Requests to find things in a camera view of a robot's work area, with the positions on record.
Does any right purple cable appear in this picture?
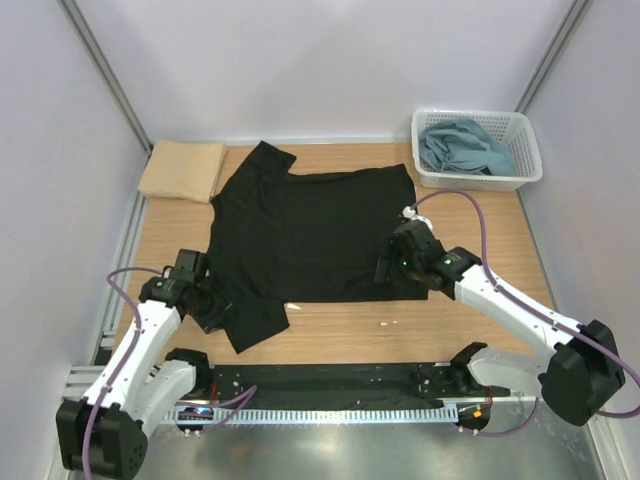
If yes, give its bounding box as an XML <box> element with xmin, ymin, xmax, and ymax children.
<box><xmin>412</xmin><ymin>189</ymin><xmax>640</xmax><ymax>439</ymax></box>

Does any blue t shirt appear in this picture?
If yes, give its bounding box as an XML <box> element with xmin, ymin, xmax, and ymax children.
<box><xmin>418</xmin><ymin>119</ymin><xmax>515</xmax><ymax>177</ymax></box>

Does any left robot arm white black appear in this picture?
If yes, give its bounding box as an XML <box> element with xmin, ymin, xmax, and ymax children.
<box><xmin>56</xmin><ymin>277</ymin><xmax>223</xmax><ymax>479</ymax></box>

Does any white plastic basket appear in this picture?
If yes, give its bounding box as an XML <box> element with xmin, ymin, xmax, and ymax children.
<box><xmin>410</xmin><ymin>108</ymin><xmax>543</xmax><ymax>192</ymax></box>

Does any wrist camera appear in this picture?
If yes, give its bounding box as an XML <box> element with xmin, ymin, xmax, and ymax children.
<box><xmin>165</xmin><ymin>249</ymin><xmax>208</xmax><ymax>284</ymax></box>
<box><xmin>394</xmin><ymin>206</ymin><xmax>435</xmax><ymax>246</ymax></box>

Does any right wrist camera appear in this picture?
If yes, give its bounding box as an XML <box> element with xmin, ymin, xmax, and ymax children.
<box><xmin>394</xmin><ymin>206</ymin><xmax>435</xmax><ymax>246</ymax></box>

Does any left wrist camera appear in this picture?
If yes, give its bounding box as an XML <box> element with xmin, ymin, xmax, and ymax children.
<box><xmin>165</xmin><ymin>249</ymin><xmax>208</xmax><ymax>284</ymax></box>

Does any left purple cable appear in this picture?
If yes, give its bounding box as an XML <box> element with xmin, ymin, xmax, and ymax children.
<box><xmin>82</xmin><ymin>267</ymin><xmax>259</xmax><ymax>474</ymax></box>

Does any aluminium frame rail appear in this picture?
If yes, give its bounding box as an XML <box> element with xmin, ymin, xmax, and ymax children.
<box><xmin>59</xmin><ymin>359</ymin><xmax>609</xmax><ymax>407</ymax></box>

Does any purple cable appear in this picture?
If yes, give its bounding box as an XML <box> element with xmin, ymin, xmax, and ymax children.
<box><xmin>82</xmin><ymin>267</ymin><xmax>259</xmax><ymax>474</ymax></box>
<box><xmin>412</xmin><ymin>189</ymin><xmax>640</xmax><ymax>439</ymax></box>

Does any folded beige t shirt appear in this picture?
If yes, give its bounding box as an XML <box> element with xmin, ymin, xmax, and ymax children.
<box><xmin>137</xmin><ymin>140</ymin><xmax>226</xmax><ymax>203</ymax></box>

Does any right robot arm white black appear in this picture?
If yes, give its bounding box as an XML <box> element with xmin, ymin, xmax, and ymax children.
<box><xmin>375</xmin><ymin>232</ymin><xmax>626</xmax><ymax>426</ymax></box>

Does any white slotted cable duct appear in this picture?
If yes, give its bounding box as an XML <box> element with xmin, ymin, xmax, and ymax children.
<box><xmin>162</xmin><ymin>404</ymin><xmax>459</xmax><ymax>428</ymax></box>

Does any black t shirt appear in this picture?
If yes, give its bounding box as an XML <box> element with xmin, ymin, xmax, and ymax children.
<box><xmin>207</xmin><ymin>142</ymin><xmax>427</xmax><ymax>353</ymax></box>

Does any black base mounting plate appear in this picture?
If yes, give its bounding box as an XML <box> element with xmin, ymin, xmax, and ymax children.
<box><xmin>183</xmin><ymin>363</ymin><xmax>510</xmax><ymax>411</ymax></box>

